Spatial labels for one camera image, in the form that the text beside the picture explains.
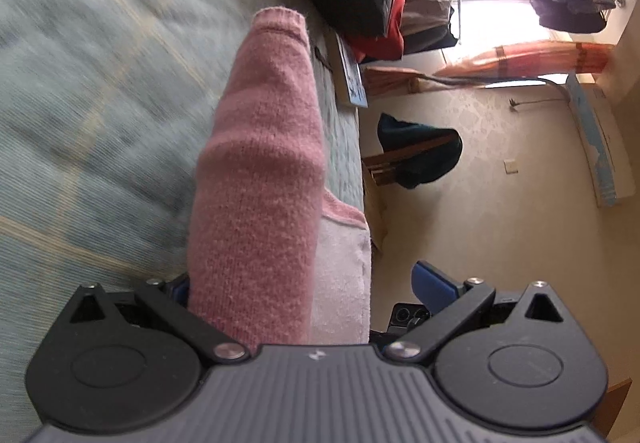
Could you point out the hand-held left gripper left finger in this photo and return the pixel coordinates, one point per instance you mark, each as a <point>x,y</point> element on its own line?
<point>165,308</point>

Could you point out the beige hanging jacket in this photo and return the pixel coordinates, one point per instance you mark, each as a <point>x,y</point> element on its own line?
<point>427,5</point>

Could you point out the white air conditioner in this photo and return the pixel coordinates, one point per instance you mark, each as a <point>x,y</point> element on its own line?
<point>597,138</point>

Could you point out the dark teal cloth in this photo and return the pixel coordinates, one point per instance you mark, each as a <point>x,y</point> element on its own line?
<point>425,148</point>

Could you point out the red quilt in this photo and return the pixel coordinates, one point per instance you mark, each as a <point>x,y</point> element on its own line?
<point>385,35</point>

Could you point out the wooden furniture edge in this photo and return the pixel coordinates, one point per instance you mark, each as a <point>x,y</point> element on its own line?
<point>615,410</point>

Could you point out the orange curtain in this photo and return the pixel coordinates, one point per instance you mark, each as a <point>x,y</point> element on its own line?
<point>530,60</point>

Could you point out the wall socket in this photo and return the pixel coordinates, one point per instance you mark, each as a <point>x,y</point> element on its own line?
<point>511,166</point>

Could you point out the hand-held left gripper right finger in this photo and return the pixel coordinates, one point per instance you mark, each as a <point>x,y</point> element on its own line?
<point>432,285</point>

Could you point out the wooden chair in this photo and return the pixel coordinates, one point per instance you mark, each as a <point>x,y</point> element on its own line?
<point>385,173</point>

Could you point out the paperback book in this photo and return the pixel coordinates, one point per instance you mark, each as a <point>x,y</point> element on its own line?
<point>350,78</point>

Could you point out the pink and white sweater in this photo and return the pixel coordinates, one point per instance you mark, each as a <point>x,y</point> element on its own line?
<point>260,183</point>

